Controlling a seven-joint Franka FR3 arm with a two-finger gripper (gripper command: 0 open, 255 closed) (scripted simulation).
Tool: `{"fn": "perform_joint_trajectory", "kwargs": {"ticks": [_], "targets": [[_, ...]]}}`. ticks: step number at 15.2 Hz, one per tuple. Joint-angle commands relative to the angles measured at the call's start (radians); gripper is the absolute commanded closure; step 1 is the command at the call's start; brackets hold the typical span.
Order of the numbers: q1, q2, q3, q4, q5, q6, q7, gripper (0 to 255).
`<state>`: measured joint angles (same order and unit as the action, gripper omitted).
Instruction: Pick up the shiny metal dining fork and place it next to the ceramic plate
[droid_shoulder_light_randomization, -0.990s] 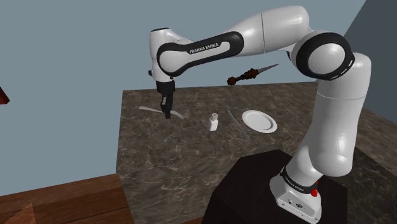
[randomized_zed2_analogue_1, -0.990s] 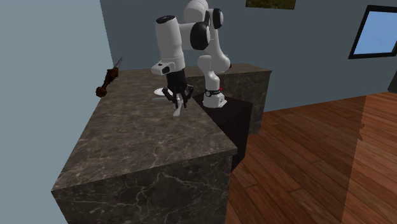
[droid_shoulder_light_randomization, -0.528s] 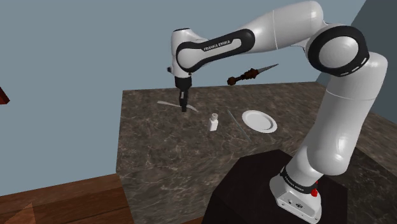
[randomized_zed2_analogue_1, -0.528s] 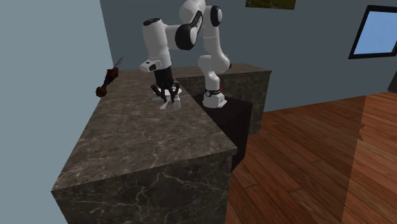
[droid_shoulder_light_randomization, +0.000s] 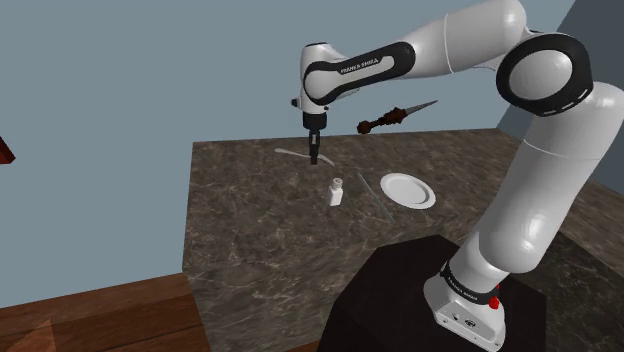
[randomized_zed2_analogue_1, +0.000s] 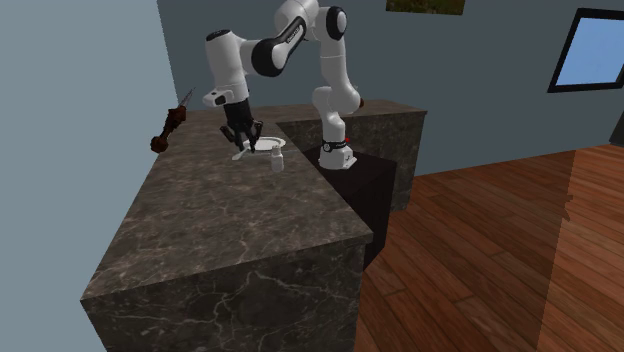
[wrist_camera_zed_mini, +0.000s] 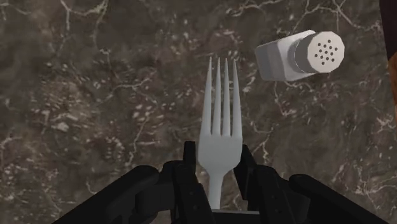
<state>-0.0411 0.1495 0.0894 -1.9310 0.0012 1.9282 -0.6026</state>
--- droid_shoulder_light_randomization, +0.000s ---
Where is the pale butter knife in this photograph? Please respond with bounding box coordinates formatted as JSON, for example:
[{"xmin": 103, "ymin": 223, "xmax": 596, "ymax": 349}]
[{"xmin": 273, "ymin": 147, "xmax": 337, "ymax": 167}]

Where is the white salt shaker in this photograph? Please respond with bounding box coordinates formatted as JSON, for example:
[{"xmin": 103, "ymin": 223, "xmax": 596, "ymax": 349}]
[{"xmin": 328, "ymin": 178, "xmax": 345, "ymax": 208}]

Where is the white plate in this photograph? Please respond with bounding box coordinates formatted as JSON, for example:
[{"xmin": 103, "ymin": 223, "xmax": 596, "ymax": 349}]
[{"xmin": 379, "ymin": 172, "xmax": 438, "ymax": 211}]

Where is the dark robot stand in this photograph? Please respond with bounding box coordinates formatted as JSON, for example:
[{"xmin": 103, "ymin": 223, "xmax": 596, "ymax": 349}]
[{"xmin": 316, "ymin": 234, "xmax": 548, "ymax": 352}]

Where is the red-brown block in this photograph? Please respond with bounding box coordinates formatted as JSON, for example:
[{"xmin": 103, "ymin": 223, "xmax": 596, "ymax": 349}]
[{"xmin": 0, "ymin": 135, "xmax": 17, "ymax": 166}]

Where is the brown-handled dagger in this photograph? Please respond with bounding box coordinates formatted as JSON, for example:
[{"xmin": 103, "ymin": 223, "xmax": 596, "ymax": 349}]
[{"xmin": 356, "ymin": 99, "xmax": 439, "ymax": 136}]

